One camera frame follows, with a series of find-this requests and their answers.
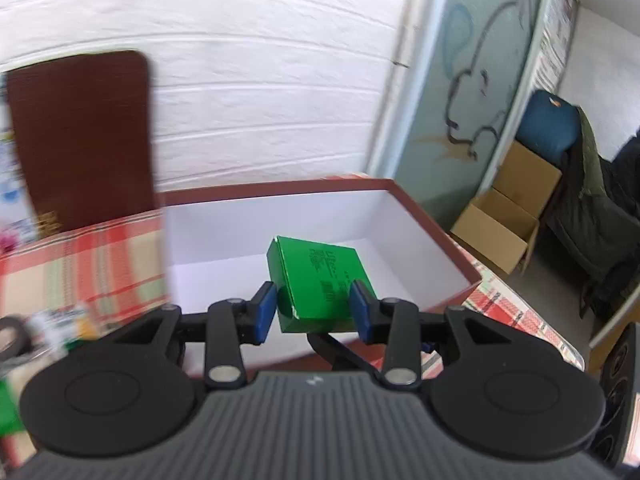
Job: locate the brown storage box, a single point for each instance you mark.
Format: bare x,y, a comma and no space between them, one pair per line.
300,220

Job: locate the wall panel with line drawing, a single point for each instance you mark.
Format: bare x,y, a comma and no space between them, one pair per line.
450,110

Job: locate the plaid tablecloth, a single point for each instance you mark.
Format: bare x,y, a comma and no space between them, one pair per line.
100,255

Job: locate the white and yellow packet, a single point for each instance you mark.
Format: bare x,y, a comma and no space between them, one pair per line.
62,325

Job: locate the brown box lid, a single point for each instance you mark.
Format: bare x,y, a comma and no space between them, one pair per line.
80,140

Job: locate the green cardboard box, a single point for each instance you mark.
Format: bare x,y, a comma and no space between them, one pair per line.
320,275

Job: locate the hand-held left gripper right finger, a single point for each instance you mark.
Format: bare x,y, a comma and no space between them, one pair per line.
361,312

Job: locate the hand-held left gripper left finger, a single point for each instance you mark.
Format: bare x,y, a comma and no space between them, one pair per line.
263,312

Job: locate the printed wall sheet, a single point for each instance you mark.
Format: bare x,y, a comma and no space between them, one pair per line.
555,25

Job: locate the blue chair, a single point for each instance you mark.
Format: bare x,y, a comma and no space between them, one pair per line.
547,125

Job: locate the green packet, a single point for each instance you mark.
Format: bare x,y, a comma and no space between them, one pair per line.
9,407

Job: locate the open cardboard box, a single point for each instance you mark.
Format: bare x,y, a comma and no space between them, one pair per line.
492,232
530,170

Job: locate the dark jacket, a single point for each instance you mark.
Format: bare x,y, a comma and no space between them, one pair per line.
590,200

